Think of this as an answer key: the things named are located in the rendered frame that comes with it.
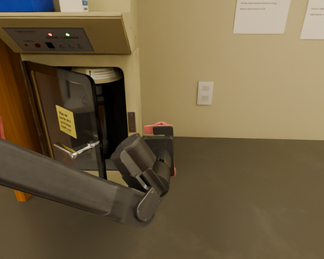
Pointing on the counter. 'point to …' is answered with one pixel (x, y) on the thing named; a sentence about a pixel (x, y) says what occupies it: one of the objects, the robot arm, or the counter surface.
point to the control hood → (34, 18)
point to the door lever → (72, 150)
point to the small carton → (73, 5)
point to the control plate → (74, 34)
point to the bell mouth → (101, 73)
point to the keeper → (131, 122)
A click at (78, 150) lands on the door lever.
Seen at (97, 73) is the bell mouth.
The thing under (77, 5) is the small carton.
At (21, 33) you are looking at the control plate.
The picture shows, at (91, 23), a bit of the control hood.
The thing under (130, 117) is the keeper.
